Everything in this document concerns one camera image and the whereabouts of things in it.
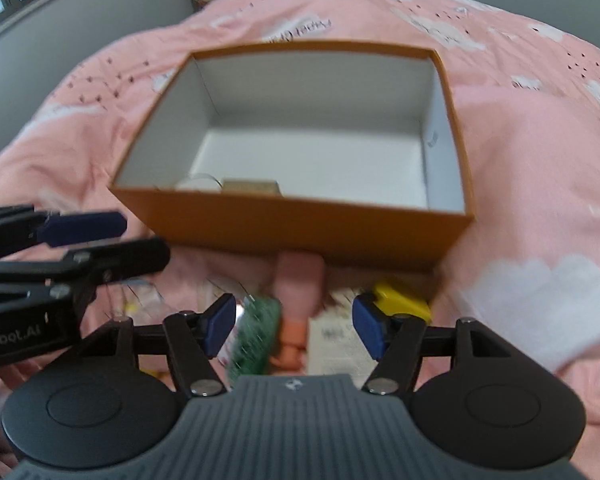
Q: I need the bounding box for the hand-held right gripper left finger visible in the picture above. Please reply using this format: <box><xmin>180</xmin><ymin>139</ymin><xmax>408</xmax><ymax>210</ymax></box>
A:
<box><xmin>94</xmin><ymin>294</ymin><xmax>238</xmax><ymax>399</ymax></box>

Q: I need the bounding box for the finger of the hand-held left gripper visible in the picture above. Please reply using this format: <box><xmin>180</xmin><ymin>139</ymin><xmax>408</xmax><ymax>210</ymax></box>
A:
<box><xmin>0</xmin><ymin>237</ymin><xmax>172</xmax><ymax>311</ymax></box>
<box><xmin>0</xmin><ymin>204</ymin><xmax>129</xmax><ymax>262</ymax></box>

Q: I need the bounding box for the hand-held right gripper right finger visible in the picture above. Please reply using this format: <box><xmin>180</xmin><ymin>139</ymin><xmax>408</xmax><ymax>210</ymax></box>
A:
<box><xmin>351</xmin><ymin>294</ymin><xmax>511</xmax><ymax>396</ymax></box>

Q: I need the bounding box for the green small box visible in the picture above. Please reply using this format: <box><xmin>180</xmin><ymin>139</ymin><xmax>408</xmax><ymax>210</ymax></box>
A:
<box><xmin>226</xmin><ymin>296</ymin><xmax>284</xmax><ymax>385</ymax></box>

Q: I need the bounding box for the pink tube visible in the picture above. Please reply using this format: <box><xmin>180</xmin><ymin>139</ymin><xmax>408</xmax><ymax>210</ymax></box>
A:
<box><xmin>270</xmin><ymin>252</ymin><xmax>329</xmax><ymax>376</ymax></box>

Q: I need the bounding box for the orange cardboard box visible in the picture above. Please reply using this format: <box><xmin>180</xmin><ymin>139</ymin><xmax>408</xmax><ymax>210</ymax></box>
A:
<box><xmin>109</xmin><ymin>40</ymin><xmax>475</xmax><ymax>275</ymax></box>

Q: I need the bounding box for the yellow small block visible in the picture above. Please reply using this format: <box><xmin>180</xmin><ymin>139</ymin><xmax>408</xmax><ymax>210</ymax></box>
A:
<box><xmin>372</xmin><ymin>282</ymin><xmax>433</xmax><ymax>324</ymax></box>

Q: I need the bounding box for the beige small box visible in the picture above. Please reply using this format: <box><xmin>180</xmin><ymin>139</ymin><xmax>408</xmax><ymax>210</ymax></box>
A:
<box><xmin>222</xmin><ymin>178</ymin><xmax>282</xmax><ymax>197</ymax></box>

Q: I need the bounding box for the pink printed blanket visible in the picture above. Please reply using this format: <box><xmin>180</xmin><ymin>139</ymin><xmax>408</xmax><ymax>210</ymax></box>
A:
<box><xmin>0</xmin><ymin>0</ymin><xmax>600</xmax><ymax>480</ymax></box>

